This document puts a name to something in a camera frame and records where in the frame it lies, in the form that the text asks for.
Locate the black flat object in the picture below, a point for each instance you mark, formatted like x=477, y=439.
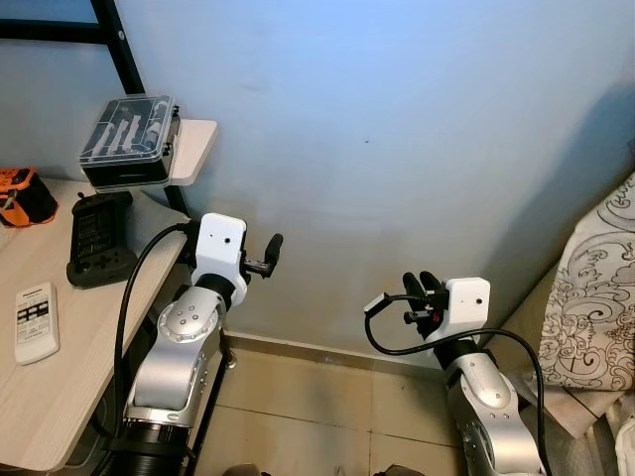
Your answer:
x=129, y=139

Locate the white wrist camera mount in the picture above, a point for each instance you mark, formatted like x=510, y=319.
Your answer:
x=220, y=253
x=466, y=305

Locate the black keypad device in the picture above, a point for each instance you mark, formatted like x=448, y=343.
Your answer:
x=99, y=238

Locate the orange black tool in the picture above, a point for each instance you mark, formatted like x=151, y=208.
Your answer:
x=25, y=196

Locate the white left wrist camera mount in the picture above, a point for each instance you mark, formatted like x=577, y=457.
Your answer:
x=220, y=253

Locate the white remote control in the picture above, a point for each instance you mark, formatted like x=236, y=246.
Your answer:
x=37, y=322

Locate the grey left robot leg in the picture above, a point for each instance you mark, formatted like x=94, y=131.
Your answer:
x=246, y=470

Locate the grey robot leg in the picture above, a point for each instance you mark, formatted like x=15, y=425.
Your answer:
x=246, y=470
x=402, y=470

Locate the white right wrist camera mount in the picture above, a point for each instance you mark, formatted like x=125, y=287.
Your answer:
x=466, y=305

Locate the wood desk black frame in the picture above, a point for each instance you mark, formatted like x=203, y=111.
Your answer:
x=60, y=407

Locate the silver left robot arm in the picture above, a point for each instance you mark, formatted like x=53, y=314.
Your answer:
x=179, y=367

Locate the grey right robot leg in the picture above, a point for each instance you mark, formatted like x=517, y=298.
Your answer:
x=402, y=470

